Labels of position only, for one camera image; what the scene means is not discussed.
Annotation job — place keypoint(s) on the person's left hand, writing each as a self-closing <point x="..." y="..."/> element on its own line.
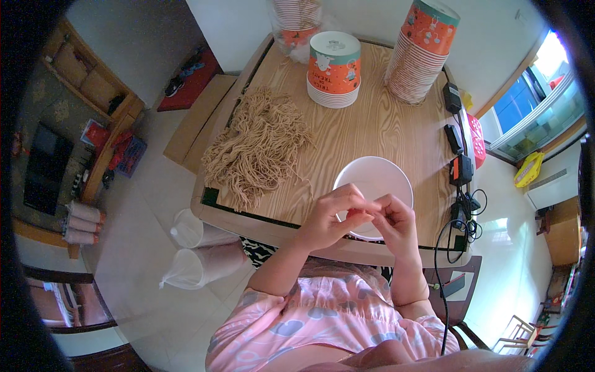
<point x="320" y="223"/>

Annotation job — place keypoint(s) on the person's right hand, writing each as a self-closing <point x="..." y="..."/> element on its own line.
<point x="399" y="228"/>

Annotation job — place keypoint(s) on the person's right fingers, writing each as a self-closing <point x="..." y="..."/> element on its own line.
<point x="385" y="210"/>

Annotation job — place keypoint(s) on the orange paper bucket white inside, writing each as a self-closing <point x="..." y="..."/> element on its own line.
<point x="376" y="179"/>

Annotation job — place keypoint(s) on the wooden table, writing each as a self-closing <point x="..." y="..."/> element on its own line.
<point x="386" y="130"/>

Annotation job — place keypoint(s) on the black and orange device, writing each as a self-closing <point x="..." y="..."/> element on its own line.
<point x="461" y="170"/>

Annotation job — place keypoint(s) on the black power bank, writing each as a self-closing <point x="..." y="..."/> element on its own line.
<point x="453" y="138"/>

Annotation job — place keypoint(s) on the black phone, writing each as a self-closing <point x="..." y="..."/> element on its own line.
<point x="452" y="285"/>

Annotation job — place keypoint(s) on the red plastic basket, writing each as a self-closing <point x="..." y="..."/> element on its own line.
<point x="477" y="139"/>

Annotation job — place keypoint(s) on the dark wooden stool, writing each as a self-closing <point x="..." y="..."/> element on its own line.
<point x="465" y="302"/>

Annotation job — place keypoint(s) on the person's body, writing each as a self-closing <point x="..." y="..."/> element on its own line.
<point x="334" y="325"/>

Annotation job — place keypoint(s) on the black power adapter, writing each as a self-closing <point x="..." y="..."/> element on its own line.
<point x="452" y="96"/>

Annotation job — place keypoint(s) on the zebra patterned cloth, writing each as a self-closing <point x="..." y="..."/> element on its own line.
<point x="258" y="251"/>

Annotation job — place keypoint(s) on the short stack of orange buckets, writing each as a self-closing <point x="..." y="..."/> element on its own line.
<point x="334" y="69"/>

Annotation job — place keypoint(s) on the yellow bag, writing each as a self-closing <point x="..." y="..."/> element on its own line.
<point x="529" y="168"/>

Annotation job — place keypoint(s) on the tall stack of orange buckets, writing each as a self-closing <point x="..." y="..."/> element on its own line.
<point x="420" y="56"/>

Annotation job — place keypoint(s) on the white air conditioner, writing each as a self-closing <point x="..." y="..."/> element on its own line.
<point x="555" y="183"/>

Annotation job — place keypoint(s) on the glass fish tank cabinet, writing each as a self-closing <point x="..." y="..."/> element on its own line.
<point x="534" y="111"/>

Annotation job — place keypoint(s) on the brown wooden cabinet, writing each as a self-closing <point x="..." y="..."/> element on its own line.
<point x="563" y="232"/>

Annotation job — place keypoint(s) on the light wooden rack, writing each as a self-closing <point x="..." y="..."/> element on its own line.
<point x="523" y="337"/>

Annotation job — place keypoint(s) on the bagged stack of orange buckets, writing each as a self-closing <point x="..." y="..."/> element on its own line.
<point x="295" y="25"/>

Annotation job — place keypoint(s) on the cardboard box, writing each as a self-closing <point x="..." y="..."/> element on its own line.
<point x="197" y="125"/>

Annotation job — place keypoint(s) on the red mat with shoes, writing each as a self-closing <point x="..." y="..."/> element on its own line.
<point x="190" y="81"/>

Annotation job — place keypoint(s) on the row of thread spools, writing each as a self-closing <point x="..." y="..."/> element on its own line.
<point x="83" y="222"/>

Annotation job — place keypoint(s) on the wooden tv cabinet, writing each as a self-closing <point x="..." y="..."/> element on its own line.
<point x="100" y="97"/>

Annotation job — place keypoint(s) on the dark wooden chair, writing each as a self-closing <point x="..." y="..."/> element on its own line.
<point x="79" y="297"/>

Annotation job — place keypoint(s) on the black television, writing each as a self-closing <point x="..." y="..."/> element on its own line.
<point x="46" y="169"/>

